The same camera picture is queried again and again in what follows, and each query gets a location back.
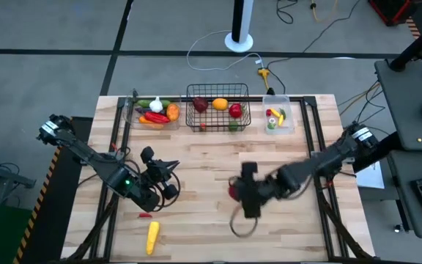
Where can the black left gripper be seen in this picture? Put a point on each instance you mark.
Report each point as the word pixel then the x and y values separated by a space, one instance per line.
pixel 152 176

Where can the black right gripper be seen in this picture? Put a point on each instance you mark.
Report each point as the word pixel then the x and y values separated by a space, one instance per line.
pixel 258 188

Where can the orange carrot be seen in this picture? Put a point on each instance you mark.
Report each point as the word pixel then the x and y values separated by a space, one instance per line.
pixel 145 120

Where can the white garlic bulb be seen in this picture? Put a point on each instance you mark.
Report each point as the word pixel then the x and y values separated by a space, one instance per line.
pixel 156 106

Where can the green lime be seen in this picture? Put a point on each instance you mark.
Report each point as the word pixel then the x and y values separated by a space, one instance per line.
pixel 233 126

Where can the green cucumber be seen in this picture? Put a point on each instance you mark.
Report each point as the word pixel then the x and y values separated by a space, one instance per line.
pixel 143 103

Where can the dark red apple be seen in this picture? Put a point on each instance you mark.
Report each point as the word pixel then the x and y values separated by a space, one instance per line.
pixel 200 104

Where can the small yellow pepper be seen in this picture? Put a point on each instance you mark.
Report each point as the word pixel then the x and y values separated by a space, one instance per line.
pixel 275 112
pixel 281 120

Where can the orange citrus fruit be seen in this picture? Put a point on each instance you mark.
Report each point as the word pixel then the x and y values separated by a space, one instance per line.
pixel 220 104

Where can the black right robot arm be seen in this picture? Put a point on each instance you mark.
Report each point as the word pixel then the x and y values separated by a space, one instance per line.
pixel 328 157

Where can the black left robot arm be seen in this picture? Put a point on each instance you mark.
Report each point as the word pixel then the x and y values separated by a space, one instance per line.
pixel 101 165

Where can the small red chili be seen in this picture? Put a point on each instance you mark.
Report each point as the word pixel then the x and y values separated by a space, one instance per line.
pixel 145 215

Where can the large clear plastic bin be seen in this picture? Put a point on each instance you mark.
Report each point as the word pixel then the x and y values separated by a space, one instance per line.
pixel 134 124

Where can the yellow corn cob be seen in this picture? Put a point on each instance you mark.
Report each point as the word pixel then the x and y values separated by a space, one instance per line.
pixel 152 238

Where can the small translucent plastic container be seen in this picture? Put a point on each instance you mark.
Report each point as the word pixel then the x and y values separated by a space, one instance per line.
pixel 288 128

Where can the small green pepper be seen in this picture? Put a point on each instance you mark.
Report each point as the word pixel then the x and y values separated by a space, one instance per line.
pixel 283 113

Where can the black mat with hazard stripes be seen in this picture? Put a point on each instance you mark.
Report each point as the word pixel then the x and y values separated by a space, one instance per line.
pixel 412 27
pixel 68 220

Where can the yellow power plug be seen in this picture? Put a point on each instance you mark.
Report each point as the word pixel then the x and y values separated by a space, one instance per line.
pixel 263 73

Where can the white paper sheet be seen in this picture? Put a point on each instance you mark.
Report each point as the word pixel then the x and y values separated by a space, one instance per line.
pixel 372 177

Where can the grey metal stand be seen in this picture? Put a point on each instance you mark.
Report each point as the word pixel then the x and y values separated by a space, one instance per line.
pixel 6 176

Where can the grey desk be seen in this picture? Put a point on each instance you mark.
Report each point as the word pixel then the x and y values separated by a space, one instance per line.
pixel 405 102

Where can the red and black toolbox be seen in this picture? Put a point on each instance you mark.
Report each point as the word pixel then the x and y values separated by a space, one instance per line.
pixel 390 9

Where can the black and white floor post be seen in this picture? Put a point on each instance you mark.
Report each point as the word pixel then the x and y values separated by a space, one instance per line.
pixel 239 42

